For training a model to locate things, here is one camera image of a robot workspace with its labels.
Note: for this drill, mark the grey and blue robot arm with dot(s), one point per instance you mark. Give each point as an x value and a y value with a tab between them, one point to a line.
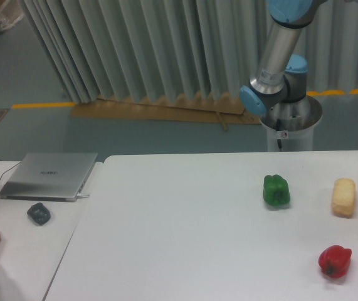
280	75

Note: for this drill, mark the brown cardboard sheet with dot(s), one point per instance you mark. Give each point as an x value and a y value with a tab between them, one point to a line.
223	111

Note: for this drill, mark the beige bread roll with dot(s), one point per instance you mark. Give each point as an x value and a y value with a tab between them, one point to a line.
343	197

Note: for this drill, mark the pale green pleated curtain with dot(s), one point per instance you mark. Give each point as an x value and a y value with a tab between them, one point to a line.
153	49

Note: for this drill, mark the green bell pepper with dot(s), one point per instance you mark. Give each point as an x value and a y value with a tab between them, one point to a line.
275	190

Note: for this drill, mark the dark grey round controller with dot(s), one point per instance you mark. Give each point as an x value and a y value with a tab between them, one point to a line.
39	214

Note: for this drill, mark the silver closed laptop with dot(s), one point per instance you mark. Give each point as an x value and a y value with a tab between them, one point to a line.
49	176

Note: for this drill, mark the red bell pepper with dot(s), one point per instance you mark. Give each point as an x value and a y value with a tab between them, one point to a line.
334	261

